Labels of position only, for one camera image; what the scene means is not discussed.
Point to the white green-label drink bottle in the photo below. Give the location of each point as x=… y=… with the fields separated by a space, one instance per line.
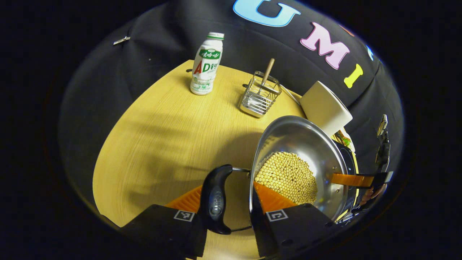
x=206 y=63

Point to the pile of soybeans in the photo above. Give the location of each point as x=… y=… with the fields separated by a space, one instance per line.
x=287 y=177

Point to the wooden stick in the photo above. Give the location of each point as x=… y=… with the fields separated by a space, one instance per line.
x=267 y=72

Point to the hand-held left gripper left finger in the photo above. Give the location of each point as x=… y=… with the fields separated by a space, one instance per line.
x=200 y=242

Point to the sandwich on plate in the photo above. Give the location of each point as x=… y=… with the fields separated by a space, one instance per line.
x=344 y=139

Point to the metal clip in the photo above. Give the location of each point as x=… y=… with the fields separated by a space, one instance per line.
x=121 y=40
x=382 y=124

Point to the white cylindrical container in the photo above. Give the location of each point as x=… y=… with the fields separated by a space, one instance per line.
x=325 y=106

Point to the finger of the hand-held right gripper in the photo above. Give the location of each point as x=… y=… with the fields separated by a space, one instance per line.
x=350 y=179

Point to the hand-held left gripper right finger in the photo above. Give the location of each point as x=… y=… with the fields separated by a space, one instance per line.
x=257 y=224

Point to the black induction cooktop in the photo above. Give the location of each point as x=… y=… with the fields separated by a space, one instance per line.
x=350 y=160

